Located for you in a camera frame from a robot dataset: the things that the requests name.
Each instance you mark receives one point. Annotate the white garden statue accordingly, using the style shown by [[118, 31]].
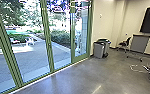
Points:
[[78, 41]]

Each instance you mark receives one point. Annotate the green framed glass door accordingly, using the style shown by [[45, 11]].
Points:
[[47, 40]]

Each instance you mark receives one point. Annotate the grey indoor trash bin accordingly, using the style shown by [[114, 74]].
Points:
[[99, 50]]

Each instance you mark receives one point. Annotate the small black swivel chair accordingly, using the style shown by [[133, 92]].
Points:
[[124, 43]]

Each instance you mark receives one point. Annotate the large green tree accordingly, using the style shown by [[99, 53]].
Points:
[[11, 13]]

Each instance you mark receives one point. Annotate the green garden hedge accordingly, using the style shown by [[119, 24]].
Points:
[[61, 36]]

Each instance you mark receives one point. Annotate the white wall switch plate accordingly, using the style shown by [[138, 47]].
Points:
[[100, 15]]

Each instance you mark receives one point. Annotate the small white wall outlet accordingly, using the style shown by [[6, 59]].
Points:
[[126, 33]]

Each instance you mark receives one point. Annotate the black bin with green lid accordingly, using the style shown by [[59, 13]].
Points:
[[107, 45]]

